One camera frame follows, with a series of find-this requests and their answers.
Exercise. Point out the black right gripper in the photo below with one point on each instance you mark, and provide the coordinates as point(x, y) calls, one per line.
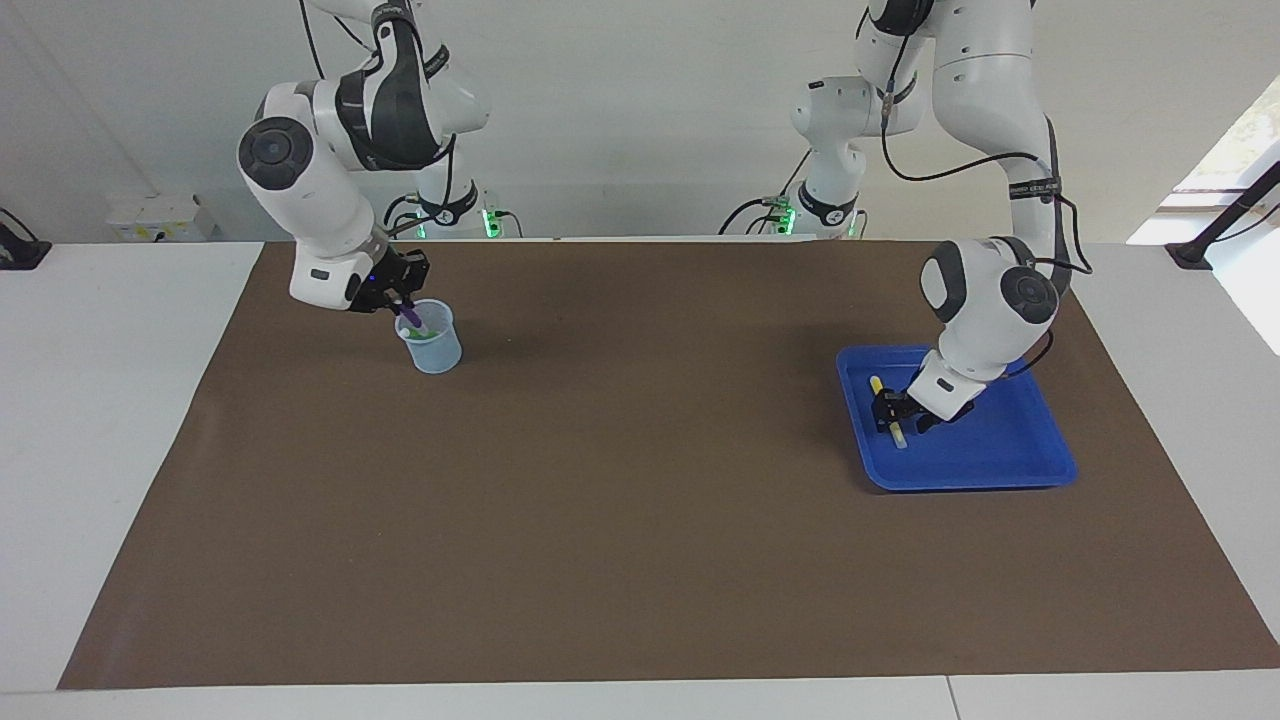
point(390, 280)

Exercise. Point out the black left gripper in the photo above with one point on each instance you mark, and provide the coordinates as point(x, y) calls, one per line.
point(925, 415)

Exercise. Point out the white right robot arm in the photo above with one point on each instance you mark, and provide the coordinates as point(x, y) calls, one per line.
point(310, 190)

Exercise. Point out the yellow pen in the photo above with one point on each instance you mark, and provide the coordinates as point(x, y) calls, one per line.
point(877, 385)

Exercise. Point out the black table clamp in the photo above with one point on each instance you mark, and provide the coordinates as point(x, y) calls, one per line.
point(20, 250)

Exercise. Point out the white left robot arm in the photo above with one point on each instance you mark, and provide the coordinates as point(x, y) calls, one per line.
point(990, 100)

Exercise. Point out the white wall socket box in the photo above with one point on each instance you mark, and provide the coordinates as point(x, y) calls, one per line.
point(160, 220)

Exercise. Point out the blue plastic tray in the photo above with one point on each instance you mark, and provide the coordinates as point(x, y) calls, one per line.
point(980, 450)

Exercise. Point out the translucent plastic cup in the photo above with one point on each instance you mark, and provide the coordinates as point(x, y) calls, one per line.
point(435, 355)

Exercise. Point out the black stand with pole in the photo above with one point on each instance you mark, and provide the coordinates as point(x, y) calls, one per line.
point(1210, 235)

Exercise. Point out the purple pen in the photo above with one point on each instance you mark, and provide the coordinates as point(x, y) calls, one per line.
point(414, 322)

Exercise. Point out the brown table mat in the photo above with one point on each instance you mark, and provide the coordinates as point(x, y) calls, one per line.
point(640, 500)

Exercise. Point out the bright window opening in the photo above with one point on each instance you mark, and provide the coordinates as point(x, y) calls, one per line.
point(1230, 170)

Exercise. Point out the green pen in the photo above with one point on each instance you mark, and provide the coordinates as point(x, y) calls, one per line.
point(428, 333)

